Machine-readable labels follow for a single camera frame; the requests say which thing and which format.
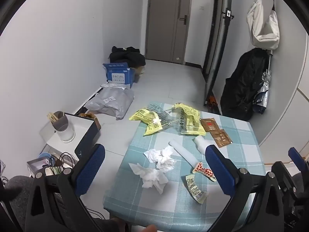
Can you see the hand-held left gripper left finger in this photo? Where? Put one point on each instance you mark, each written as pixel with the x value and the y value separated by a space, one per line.
pixel 89 171

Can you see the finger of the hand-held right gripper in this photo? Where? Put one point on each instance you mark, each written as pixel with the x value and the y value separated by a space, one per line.
pixel 281 172
pixel 295 156

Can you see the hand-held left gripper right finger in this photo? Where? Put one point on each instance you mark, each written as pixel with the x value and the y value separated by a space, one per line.
pixel 219 171

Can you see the red checked snack wrapper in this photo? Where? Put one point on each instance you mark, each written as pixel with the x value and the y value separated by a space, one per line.
pixel 205 171

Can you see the beige barcode wrapper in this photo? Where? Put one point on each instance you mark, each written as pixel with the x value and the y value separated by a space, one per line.
pixel 194 187

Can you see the brown sachet with white emblem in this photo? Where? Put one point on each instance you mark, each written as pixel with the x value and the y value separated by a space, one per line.
pixel 221 138

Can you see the bottle-shaped white foam piece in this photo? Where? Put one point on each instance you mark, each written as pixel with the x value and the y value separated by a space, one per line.
pixel 200 143

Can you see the brown sachet with red mark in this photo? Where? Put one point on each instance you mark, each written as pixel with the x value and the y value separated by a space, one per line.
pixel 209 125

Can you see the yellow printed plastic wrapper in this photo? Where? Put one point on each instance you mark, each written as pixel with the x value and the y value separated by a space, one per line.
pixel 144 120
pixel 190 120

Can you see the white tissue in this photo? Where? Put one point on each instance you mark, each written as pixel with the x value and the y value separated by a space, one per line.
pixel 160 158
pixel 151 177

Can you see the clear printed plastic wrapper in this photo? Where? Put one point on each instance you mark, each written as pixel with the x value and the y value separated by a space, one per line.
pixel 163 116

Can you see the white shoulder bag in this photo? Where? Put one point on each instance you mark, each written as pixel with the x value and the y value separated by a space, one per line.
pixel 264 31

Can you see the white topped black box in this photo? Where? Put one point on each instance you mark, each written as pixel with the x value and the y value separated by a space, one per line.
pixel 82 130

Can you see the blue bowl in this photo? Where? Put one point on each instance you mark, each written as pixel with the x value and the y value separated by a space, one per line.
pixel 44 155

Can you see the grey and frosted cup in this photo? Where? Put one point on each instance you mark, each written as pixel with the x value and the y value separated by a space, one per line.
pixel 63 128

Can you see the clear plastic box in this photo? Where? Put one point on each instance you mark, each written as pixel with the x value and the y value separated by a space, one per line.
pixel 36 166

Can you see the brown packet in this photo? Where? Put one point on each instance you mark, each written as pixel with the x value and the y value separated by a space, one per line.
pixel 88 115

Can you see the wooden chopsticks bundle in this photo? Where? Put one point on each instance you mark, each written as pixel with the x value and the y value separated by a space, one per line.
pixel 53 118

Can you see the silver folded umbrella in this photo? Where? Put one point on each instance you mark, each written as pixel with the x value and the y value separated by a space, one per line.
pixel 264 94

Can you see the orange tool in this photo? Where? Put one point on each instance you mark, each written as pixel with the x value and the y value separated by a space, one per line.
pixel 212 101

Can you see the teal checked tablecloth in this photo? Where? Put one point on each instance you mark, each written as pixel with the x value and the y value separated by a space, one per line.
pixel 149 210

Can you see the grey fabric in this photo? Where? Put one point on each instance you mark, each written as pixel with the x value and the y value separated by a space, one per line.
pixel 18 186

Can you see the grey mailer bag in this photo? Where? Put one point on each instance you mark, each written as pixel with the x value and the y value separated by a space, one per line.
pixel 111 100

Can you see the black backpack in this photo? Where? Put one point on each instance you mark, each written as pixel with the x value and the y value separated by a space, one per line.
pixel 241 87

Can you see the blue cardboard box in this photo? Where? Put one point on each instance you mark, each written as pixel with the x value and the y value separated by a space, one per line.
pixel 118 75

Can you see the beige cloth bag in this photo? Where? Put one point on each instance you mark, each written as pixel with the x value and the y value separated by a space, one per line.
pixel 141 70

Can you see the black clothes pile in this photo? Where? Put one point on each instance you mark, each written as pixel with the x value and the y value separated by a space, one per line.
pixel 128 55

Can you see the black framed glass door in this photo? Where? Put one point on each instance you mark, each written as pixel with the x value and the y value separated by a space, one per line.
pixel 218 48

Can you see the grey door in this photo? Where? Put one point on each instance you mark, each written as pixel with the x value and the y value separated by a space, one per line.
pixel 164 24

